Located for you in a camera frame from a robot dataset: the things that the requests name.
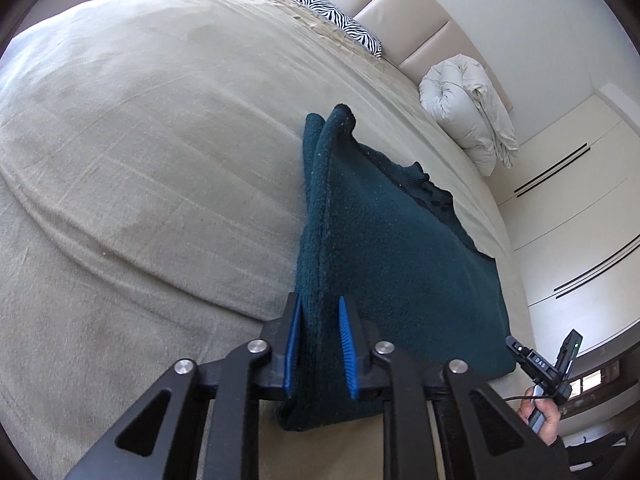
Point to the dark teal knit sweater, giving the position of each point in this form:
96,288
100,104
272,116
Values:
400,240

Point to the cream padded headboard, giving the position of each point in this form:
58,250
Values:
425,25

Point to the folded white duvet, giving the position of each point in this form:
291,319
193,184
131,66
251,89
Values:
470,110

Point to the crumpled beige sheet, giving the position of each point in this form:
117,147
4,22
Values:
295,7

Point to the person's right hand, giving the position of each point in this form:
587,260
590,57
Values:
550,420

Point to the person's right forearm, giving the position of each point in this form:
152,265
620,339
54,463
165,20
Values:
590,455

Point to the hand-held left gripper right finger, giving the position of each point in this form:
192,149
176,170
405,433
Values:
348,347

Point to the bed with beige cover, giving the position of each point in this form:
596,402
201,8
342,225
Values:
150,160

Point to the zebra print pillow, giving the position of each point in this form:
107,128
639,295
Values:
340,22

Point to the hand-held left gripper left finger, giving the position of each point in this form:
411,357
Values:
294,347

